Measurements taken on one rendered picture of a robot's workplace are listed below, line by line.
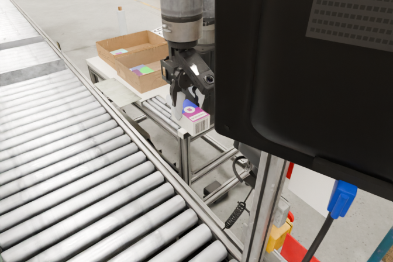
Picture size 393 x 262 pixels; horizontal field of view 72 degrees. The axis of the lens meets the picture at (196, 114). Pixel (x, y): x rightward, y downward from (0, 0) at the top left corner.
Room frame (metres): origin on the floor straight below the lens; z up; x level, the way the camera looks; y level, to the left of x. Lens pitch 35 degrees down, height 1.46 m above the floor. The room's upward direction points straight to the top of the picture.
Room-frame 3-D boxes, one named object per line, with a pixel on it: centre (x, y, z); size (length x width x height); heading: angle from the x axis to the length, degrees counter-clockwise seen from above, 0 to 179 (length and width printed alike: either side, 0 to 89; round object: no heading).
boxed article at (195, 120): (0.59, 0.02, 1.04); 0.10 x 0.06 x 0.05; 38
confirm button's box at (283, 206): (0.38, -0.17, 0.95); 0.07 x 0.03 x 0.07; 37
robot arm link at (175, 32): (0.61, 0.03, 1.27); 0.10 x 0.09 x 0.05; 127
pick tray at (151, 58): (1.42, 0.22, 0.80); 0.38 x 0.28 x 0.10; 129
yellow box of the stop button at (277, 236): (0.42, -0.17, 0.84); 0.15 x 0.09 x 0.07; 37
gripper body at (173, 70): (0.61, 0.04, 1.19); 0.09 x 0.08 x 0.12; 37
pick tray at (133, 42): (1.68, 0.41, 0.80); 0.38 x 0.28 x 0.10; 128
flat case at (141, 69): (1.37, 0.30, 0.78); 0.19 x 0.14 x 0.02; 42
